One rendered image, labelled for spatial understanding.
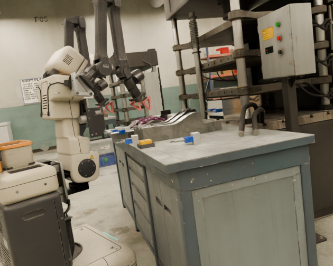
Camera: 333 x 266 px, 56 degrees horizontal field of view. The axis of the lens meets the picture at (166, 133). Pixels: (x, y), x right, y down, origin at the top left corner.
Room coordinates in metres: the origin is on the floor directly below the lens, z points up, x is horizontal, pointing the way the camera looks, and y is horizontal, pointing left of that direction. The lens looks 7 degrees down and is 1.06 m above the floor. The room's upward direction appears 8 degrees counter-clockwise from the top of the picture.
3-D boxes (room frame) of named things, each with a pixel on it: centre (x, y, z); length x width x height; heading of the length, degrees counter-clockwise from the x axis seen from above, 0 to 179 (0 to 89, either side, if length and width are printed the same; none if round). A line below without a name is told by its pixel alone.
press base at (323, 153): (2.79, -0.73, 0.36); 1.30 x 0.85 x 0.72; 17
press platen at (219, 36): (2.78, -0.74, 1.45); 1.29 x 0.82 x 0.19; 17
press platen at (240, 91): (2.78, -0.75, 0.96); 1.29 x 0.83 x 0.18; 17
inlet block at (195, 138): (1.54, -0.09, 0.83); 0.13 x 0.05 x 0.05; 99
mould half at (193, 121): (1.97, -0.07, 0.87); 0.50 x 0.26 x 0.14; 107
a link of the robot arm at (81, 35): (2.08, 0.46, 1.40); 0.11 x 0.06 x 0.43; 39
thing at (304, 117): (2.79, -0.74, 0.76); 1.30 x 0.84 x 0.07; 17
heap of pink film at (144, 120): (2.28, 0.12, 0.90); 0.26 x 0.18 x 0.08; 124
